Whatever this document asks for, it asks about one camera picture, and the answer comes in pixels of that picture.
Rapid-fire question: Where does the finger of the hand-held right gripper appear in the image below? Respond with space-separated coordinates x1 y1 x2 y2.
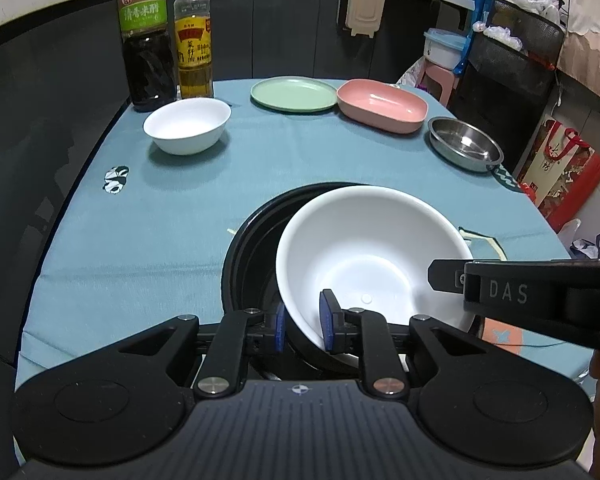
427 259 467 294

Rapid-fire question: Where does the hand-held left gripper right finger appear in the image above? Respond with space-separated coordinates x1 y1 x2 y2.
319 289 487 397

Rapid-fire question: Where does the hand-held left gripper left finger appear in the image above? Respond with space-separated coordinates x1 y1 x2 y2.
112 303 287 397

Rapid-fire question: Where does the black round pan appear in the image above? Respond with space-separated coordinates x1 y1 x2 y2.
221 181 483 376

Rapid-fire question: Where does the large white bowl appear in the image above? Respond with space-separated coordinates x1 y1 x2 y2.
276 186 476 354

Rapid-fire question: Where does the stainless steel bowl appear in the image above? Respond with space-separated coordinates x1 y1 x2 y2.
427 116 505 174

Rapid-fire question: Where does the pink oval dish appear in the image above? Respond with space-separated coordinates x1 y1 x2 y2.
336 78 429 135

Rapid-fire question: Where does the white and blue bag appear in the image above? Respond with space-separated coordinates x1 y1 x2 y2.
559 219 600 261

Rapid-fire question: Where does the green zigzag cloth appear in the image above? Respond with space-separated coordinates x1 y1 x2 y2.
490 164 522 197

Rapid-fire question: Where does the red gift bag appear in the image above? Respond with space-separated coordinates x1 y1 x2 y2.
516 119 600 233

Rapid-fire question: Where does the blue tablecloth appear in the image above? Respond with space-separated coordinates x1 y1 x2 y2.
15 78 595 397

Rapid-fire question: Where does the pink plastic stool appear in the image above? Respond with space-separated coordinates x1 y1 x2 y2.
418 58 456 107

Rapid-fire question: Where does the floral plastic bag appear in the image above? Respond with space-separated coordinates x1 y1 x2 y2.
396 56 427 92

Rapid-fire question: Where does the black mesh rack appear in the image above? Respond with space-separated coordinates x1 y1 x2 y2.
450 0 567 173

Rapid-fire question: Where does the small white bowl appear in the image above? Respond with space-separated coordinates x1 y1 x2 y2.
143 98 232 156

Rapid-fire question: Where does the white container blue lid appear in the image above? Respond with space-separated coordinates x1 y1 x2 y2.
424 27 469 69

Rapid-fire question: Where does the green round plate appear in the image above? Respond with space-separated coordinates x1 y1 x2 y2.
250 76 339 114

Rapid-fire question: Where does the blue plastic tool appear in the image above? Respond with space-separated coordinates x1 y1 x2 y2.
455 0 493 77

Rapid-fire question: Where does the beige plastic bin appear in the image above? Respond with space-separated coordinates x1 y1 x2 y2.
344 0 386 39

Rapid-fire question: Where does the yellow oil bottle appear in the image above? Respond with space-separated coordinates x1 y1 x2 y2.
173 0 215 101

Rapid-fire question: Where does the dark vinegar bottle green label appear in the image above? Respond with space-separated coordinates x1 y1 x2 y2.
116 0 177 113

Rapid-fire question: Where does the white kitchen counter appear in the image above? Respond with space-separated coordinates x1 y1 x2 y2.
0 0 477 37

